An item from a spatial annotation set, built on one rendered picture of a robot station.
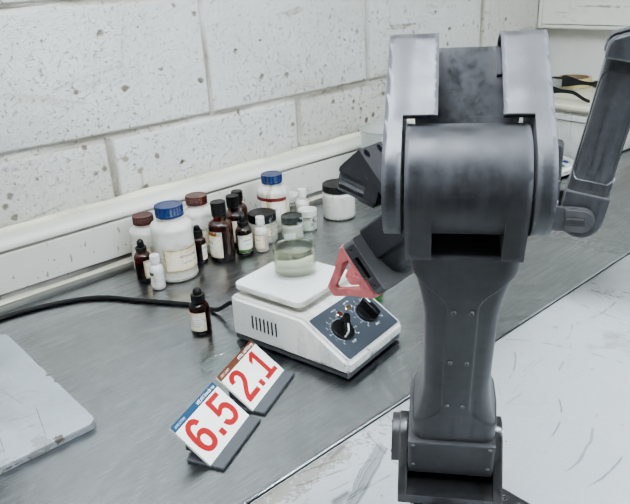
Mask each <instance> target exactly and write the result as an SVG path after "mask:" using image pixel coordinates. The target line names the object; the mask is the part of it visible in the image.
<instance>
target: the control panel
mask: <svg viewBox="0 0 630 504"><path fill-rule="evenodd" d="M361 299H362V297H355V296H345V297H344V298H342V299H341V300H339V301H338V302H336V303H335V304H333V305H332V306H330V307H329V308H327V309H326V310H324V311H323V312H321V313H320V314H318V315H317V316H315V317H314V318H312V319H311V320H310V321H309V322H310V323H311V324H312V325H313V326H314V327H315V328H316V329H317V330H318V331H319V332H320V333H322V334H323V335H324V336H325V337H326V338H327V339H328V340H329V341H330V342H331V343H332V344H333V345H334V346H335V347H336V348H337V349H339V350H340V351H341V352H342V353H343V354H344V355H345V356H346V357H347V358H348V359H352V358H353V357H354V356H356V355H357V354H358V353H359V352H361V351H362V350H363V349H364V348H366V347H367V346H368V345H369V344H371V343H372V342H373V341H375V340H376V339H377V338H378V337H380V336H381V335H382V334H383V333H385V332H386V331H387V330H388V329H390V328H391V327H392V326H393V325H395V324H396V323H397V322H398V321H397V320H396V319H395V318H394V317H393V316H392V315H391V314H389V313H388V312H387V311H386V310H385V309H384V308H383V307H382V306H380V305H379V304H378V303H377V302H376V301H375V300H374V299H370V298H369V299H370V300H371V301H372V302H373V303H374V304H375V305H376V306H377V307H378V308H379V309H380V311H381V312H380V314H379V316H378V318H377V319H376V320H375V321H373V322H368V321H365V320H363V319H361V318H360V317H359V316H358V314H357V312H356V307H357V305H358V304H359V303H360V300H361ZM347 305H350V306H351V310H348V309H347V308H346V306H347ZM338 311H341V312H342V313H343V314H344V313H349V314H350V319H351V325H352V326H353V327H354V330H355V334H354V336H353V338H351V339H349V340H344V339H341V338H339V337H337V336H336V335H335V334H334V333H333V331H332V329H331V325H332V323H333V322H334V321H335V320H337V319H341V318H342V316H343V315H342V316H340V315H338V314H337V312H338Z"/></svg>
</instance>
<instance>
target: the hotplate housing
mask: <svg viewBox="0 0 630 504"><path fill-rule="evenodd" d="M344 297H345V296H334V295H333V294H332V293H331V291H329V292H327V293H325V294H324V295H322V296H321V297H319V298H318V299H316V300H314V301H313V302H311V303H310V304H308V305H307V306H305V307H302V308H294V307H290V306H287V305H284V304H281V303H278V302H275V301H272V300H269V299H266V298H262V297H259V296H256V295H253V294H250V293H247V292H244V291H239V292H238V293H236V294H234V296H232V307H233V316H234V326H235V332H237V333H236V334H237V337H239V338H241V339H244V340H246V341H250V340H252V341H253V342H254V343H255V344H257V345H260V346H262V347H265V348H268V349H270V350H273V351H276V352H278V353H281V354H283V355H286V356H289V357H291V358H294V359H297V360H299V361H302V362H305V363H307V364H310V365H312V366H315V367H318V368H320V369H323V370H326V371H328V372H331V373H334V374H336V375H339V376H342V377H344V378H347V379H349V378H351V377H352V376H353V375H354V374H355V373H357V372H358V371H359V370H360V369H361V368H363V367H364V366H365V365H366V364H368V363H369V362H370V361H371V360H372V359H374V358H375V357H376V356H377V355H378V354H380V353H381V352H382V351H383V350H384V349H386V348H387V347H388V346H389V345H391V344H392V343H393V342H394V341H395V340H397V339H398V338H399V333H400V332H401V325H400V322H399V320H398V319H397V318H395V317H394V316H393V315H392V314H391V313H390V312H389V311H388V310H386V309H385V308H384V307H383V306H382V305H381V304H380V303H379V302H377V301H376V300H375V299H374V298H373V299H374V300H375V301H376V302H377V303H378V304H379V305H380V306H382V307H383V308H384V309H385V310H386V311H387V312H388V313H389V314H391V315H392V316H393V317H394V318H395V319H396V320H397V321H398V322H397V323H396V324H395V325H393V326H392V327H391V328H390V329H388V330H387V331H386V332H385V333H383V334H382V335H381V336H380V337H378V338H377V339H376V340H375V341H373V342H372V343H371V344H369V345H368V346H367V347H366V348H364V349H363V350H362V351H361V352H359V353H358V354H357V355H356V356H354V357H353V358H352V359H348V358H347V357H346V356H345V355H344V354H343V353H342V352H341V351H340V350H339V349H337V348H336V347H335V346H334V345H333V344H332V343H331V342H330V341H329V340H328V339H327V338H326V337H325V336H324V335H323V334H322V333H320V332H319V331H318V330H317V329H316V328H315V327H314V326H313V325H312V324H311V323H310V322H309V321H310V320H311V319H312V318H314V317H315V316H317V315H318V314H320V313H321V312H323V311H324V310H326V309H327V308H329V307H330V306H332V305H333V304H335V303H336V302H338V301H339V300H341V299H342V298H344Z"/></svg>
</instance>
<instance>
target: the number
mask: <svg viewBox="0 0 630 504"><path fill-rule="evenodd" d="M243 414H244V412H243V411H242V410H241V409H239V408H238V407H237V406H236V405H235V404H234V403H233V402H232V401H231V400H230V399H228V398H227V397H226V396H225V395H224V394H223V393H222V392H221V391H220V390H219V389H218V388H215V389H214V391H213V392H212V393H211V394H210V395H209V396H208V397H207V398H206V399H205V401H204V402H203V403H202V404H201V405H200V406H199V407H198V408H197V410H196V411H195V412H194V413H193V414H192V415H191V416H190V417H189V418H188V420H187V421H186V422H185V423H184V424H183V425H182V426H181V427H180V429H179V430H178V431H177V432H178V433H179V434H180V435H181V436H183V437H184V438H185V439H186V440H187V441H188V442H189V443H190V444H191V445H192V446H193V447H195V448H196V449H197V450H198V451H199V452H200V453H201V454H202V455H203V456H204V457H206V458H207V459H209V458H210V457H211V455H212V454H213V453H214V451H215V450H216V449H217V448H218V446H219V445H220V444H221V443H222V441H223V440H224V439H225V437H226V436H227V435H228V434H229V432H230V431H231V430H232V428H233V427H234V426H235V425H236V423H237V422H238V421H239V420H240V418H241V417H242V416H243Z"/></svg>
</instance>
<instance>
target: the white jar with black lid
mask: <svg viewBox="0 0 630 504"><path fill-rule="evenodd" d="M338 179H339V178H336V179H329V180H326V181H324V182H323V183H322V191H323V192H322V199H323V216H324V217H325V218H326V219H328V220H332V221H344V220H349V219H351V218H353V217H354V216H355V214H356V213H355V197H352V196H350V195H348V194H346V193H344V192H342V191H340V190H339V189H338V187H339V186H337V184H338Z"/></svg>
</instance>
